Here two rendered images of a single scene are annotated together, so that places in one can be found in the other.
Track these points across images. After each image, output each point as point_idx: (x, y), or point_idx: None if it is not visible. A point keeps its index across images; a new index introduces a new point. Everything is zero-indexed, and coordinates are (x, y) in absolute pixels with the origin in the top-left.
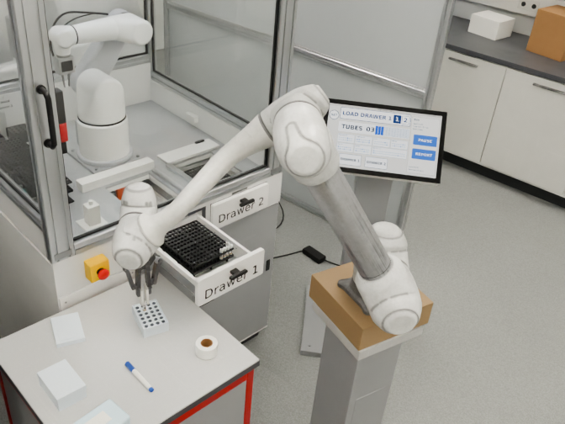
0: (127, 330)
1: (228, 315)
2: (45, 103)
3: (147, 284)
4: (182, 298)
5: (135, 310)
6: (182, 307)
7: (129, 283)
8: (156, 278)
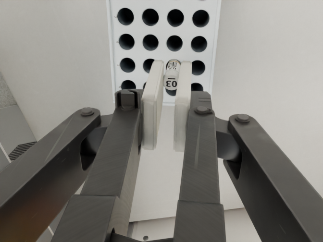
0: (259, 18)
1: (18, 125)
2: None
3: (139, 118)
4: (29, 92)
5: (207, 76)
6: (34, 48)
7: (167, 208)
8: (55, 133)
